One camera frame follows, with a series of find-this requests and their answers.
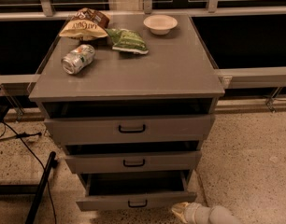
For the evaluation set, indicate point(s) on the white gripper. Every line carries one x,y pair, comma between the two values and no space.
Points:
193,213

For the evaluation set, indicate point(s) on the grey bottom drawer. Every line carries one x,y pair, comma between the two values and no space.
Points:
135,190

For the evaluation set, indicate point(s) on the grey drawer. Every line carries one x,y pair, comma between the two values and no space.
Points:
135,190
88,131
133,162

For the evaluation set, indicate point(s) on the grey middle drawer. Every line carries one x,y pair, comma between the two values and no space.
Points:
133,162

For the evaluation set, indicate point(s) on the grey drawer cabinet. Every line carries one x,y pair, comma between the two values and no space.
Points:
175,78

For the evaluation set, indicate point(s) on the grey top drawer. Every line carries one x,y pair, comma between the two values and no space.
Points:
88,131

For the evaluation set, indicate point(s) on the black stand leg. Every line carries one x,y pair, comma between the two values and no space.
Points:
40,188

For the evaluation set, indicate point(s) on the green snack bag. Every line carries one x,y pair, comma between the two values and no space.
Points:
127,41

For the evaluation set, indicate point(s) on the silver soda can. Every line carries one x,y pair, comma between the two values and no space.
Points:
75,60

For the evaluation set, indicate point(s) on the white bowl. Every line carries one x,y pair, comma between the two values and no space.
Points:
160,24

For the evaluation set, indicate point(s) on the brown chip bag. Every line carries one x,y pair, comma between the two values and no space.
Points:
87,24

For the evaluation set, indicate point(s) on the metal railing frame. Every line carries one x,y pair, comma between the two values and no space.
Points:
247,39

